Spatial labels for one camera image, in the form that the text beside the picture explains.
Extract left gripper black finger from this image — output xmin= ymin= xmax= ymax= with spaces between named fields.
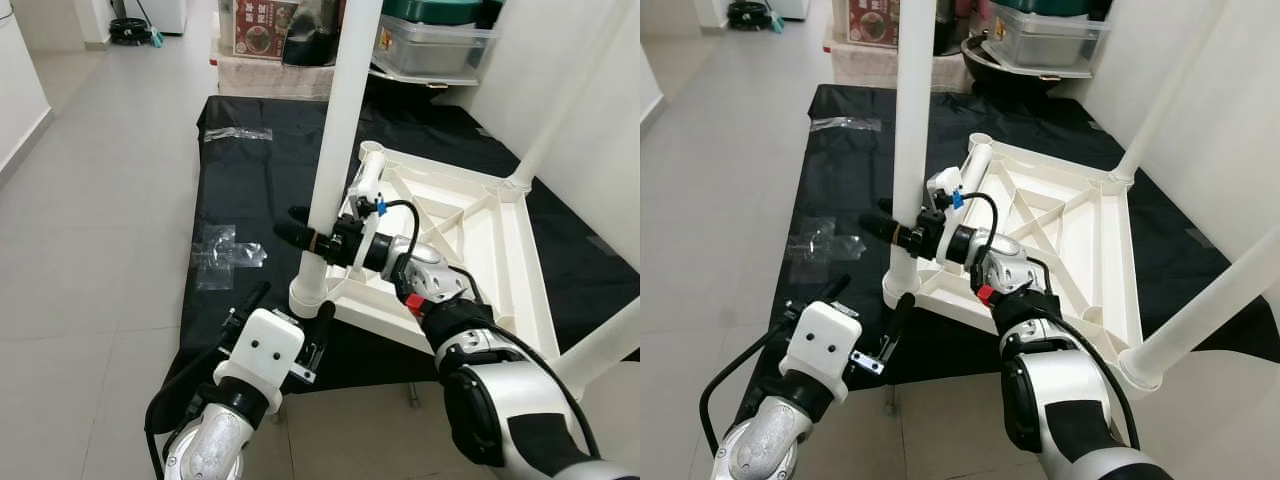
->
xmin=795 ymin=276 xmax=853 ymax=321
xmin=310 ymin=300 xmax=337 ymax=366
xmin=880 ymin=292 xmax=917 ymax=361
xmin=232 ymin=283 xmax=273 ymax=326

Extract white plastic children table top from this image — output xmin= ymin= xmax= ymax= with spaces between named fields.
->
xmin=290 ymin=143 xmax=563 ymax=368
xmin=882 ymin=133 xmax=1168 ymax=393

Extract black table cloth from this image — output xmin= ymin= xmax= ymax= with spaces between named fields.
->
xmin=735 ymin=83 xmax=1280 ymax=426
xmin=160 ymin=95 xmax=640 ymax=421

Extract clear tape cross patch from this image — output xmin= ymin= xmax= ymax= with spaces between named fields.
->
xmin=190 ymin=225 xmax=269 ymax=292
xmin=785 ymin=215 xmax=867 ymax=268

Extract black plastic bag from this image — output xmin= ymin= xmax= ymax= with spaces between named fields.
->
xmin=935 ymin=0 xmax=979 ymax=57
xmin=283 ymin=0 xmax=343 ymax=67

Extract red printed box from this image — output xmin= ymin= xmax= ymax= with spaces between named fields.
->
xmin=846 ymin=0 xmax=901 ymax=49
xmin=233 ymin=0 xmax=299 ymax=59

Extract clear plastic storage box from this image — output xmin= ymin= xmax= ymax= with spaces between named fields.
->
xmin=983 ymin=5 xmax=1113 ymax=80
xmin=373 ymin=15 xmax=499 ymax=87

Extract small black floor appliance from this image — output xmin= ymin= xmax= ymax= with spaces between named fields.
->
xmin=108 ymin=15 xmax=153 ymax=48
xmin=727 ymin=0 xmax=773 ymax=31

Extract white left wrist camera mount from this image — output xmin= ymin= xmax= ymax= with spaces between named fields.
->
xmin=780 ymin=300 xmax=863 ymax=398
xmin=215 ymin=308 xmax=306 ymax=413

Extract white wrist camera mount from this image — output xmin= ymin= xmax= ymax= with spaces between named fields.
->
xmin=345 ymin=178 xmax=396 ymax=278
xmin=780 ymin=300 xmax=863 ymax=398
xmin=926 ymin=167 xmax=991 ymax=268
xmin=215 ymin=308 xmax=306 ymax=413

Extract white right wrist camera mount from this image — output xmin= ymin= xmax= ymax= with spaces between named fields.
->
xmin=926 ymin=167 xmax=991 ymax=268
xmin=345 ymin=178 xmax=396 ymax=278

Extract black left wrist camera cable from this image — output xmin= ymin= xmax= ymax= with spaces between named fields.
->
xmin=698 ymin=325 xmax=793 ymax=458
xmin=145 ymin=345 xmax=233 ymax=480

